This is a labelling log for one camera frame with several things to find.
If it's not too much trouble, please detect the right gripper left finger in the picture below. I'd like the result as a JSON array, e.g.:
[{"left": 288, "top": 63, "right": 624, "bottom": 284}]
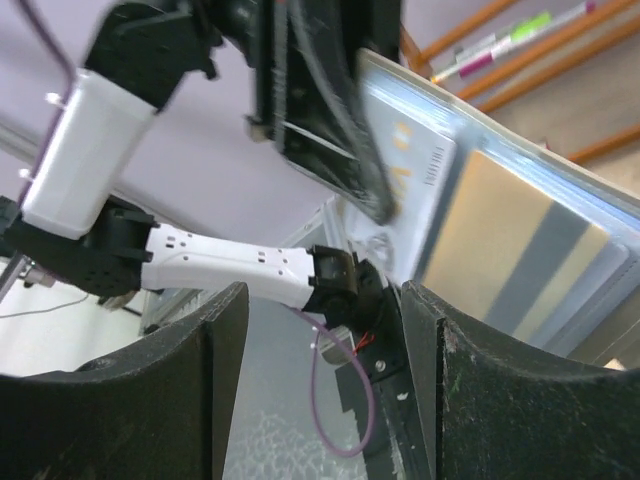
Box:
[{"left": 1, "top": 283, "right": 249, "bottom": 479}]

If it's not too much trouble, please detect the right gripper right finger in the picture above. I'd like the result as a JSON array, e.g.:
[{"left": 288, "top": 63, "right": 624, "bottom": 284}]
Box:
[{"left": 401, "top": 282, "right": 639, "bottom": 479}]

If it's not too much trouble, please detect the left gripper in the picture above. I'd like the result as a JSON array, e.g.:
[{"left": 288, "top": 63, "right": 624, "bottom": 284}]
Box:
[{"left": 247, "top": 1, "right": 400, "bottom": 225}]

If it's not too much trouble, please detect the grey card holder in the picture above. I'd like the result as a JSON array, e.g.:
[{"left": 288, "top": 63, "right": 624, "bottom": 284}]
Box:
[{"left": 343, "top": 51, "right": 639, "bottom": 368}]

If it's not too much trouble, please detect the white VIP card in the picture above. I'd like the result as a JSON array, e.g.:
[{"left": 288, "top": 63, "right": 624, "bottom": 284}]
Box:
[{"left": 344, "top": 84, "right": 457, "bottom": 284}]

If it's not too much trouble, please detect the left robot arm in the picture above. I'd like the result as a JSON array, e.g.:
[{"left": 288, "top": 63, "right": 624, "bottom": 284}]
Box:
[{"left": 1, "top": 1, "right": 402, "bottom": 330}]

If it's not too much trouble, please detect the gold card in holder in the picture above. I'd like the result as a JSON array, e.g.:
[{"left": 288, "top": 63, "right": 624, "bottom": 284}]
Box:
[{"left": 422, "top": 150, "right": 631, "bottom": 341}]

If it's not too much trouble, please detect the green marker pen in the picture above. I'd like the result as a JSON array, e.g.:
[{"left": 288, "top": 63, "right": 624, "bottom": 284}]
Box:
[{"left": 454, "top": 11, "right": 552, "bottom": 60}]

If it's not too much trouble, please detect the orange wooden rack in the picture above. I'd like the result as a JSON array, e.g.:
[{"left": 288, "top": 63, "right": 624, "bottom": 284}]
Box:
[{"left": 401, "top": 1, "right": 639, "bottom": 172}]

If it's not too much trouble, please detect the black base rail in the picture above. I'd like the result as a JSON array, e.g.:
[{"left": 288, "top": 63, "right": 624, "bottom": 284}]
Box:
[{"left": 357, "top": 286, "right": 431, "bottom": 479}]

